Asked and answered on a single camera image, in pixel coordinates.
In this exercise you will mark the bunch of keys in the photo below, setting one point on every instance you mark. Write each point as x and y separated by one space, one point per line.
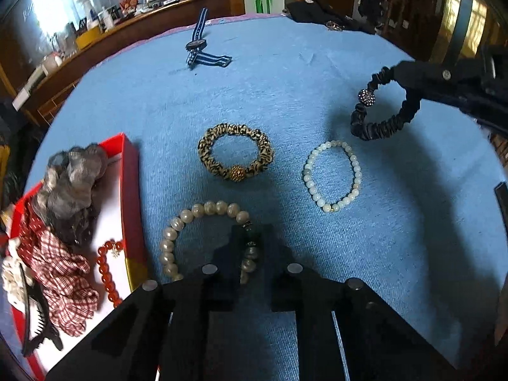
334 26

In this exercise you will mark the red plaid scrunchie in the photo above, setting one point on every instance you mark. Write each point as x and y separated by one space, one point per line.
59 270

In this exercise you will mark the black scrunchie with bead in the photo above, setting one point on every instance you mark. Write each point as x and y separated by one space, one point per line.
381 129

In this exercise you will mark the leopard print scrunchie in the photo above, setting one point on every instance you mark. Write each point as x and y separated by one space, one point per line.
212 154

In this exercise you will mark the cream scrunchie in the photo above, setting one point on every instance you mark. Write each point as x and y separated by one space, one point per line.
12 281

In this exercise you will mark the wooden counter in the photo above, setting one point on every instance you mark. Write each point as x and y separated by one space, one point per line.
131 27

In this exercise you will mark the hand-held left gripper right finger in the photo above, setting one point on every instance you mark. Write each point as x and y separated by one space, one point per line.
286 264

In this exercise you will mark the black smartphone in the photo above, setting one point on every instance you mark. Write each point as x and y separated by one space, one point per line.
501 200

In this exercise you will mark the black hair claw clip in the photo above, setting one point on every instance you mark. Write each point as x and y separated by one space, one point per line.
37 325

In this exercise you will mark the grey organza scrunchie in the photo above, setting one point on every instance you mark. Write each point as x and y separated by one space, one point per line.
67 190

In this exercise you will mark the dark jacket on post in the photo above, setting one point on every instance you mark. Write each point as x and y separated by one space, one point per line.
373 0

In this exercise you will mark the yellow container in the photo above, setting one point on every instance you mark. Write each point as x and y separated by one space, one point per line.
86 39

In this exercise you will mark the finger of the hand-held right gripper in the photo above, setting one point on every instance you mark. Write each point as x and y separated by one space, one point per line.
432 79
480 112

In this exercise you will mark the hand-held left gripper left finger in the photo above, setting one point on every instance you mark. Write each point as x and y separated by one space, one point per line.
222 264

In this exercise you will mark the black bag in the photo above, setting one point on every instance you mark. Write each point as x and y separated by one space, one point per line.
317 12

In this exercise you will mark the blue table cloth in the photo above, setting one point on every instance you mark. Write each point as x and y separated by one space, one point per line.
357 246

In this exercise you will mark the red jewelry box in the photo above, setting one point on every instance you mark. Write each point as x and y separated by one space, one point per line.
119 202

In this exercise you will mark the wooden stair railing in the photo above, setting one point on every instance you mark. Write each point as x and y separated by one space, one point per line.
401 4

